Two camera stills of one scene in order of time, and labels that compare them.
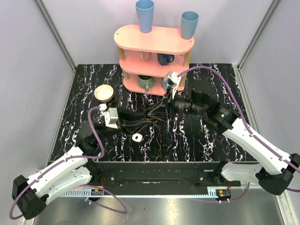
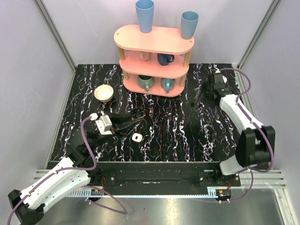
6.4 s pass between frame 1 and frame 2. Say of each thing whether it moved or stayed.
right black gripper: moved
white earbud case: stayed
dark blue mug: stayed
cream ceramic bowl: stayed
